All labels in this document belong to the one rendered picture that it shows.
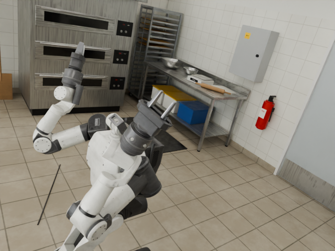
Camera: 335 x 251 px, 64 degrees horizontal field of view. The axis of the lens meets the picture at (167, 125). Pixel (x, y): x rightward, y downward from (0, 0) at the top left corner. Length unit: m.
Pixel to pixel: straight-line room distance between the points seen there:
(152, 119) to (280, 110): 3.32
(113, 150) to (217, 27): 4.16
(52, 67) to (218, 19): 2.74
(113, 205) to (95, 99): 3.65
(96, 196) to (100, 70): 3.64
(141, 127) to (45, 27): 3.38
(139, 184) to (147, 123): 0.32
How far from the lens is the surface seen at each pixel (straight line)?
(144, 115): 0.81
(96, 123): 1.38
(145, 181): 1.07
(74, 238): 1.58
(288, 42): 4.04
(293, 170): 4.08
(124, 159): 0.87
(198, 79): 4.19
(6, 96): 5.01
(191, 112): 4.26
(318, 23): 3.90
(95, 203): 0.92
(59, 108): 1.40
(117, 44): 4.45
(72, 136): 1.40
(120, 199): 1.02
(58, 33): 4.13
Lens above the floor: 1.82
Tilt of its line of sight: 23 degrees down
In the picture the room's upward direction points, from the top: 13 degrees clockwise
